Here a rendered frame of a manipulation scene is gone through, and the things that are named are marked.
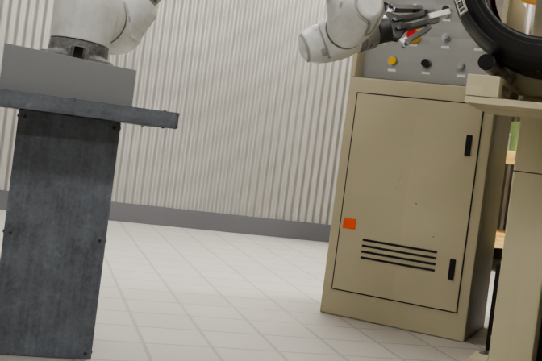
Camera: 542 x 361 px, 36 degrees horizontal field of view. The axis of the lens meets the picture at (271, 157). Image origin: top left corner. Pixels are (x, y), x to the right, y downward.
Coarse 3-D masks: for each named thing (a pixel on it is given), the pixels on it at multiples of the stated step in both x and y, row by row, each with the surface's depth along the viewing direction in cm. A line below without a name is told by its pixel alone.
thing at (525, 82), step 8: (512, 72) 259; (512, 80) 258; (520, 80) 258; (528, 80) 257; (536, 80) 256; (520, 88) 258; (528, 88) 257; (536, 88) 256; (528, 96) 257; (536, 96) 256
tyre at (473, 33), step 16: (480, 0) 228; (464, 16) 233; (480, 16) 229; (496, 16) 253; (480, 32) 230; (496, 32) 227; (512, 32) 225; (496, 48) 229; (512, 48) 225; (528, 48) 223; (512, 64) 230; (528, 64) 226
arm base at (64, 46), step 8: (56, 40) 216; (64, 40) 215; (72, 40) 215; (80, 40) 215; (48, 48) 213; (56, 48) 215; (64, 48) 215; (72, 48) 213; (80, 48) 214; (88, 48) 216; (96, 48) 217; (104, 48) 220; (80, 56) 211; (88, 56) 215; (96, 56) 217; (104, 56) 220; (112, 64) 217
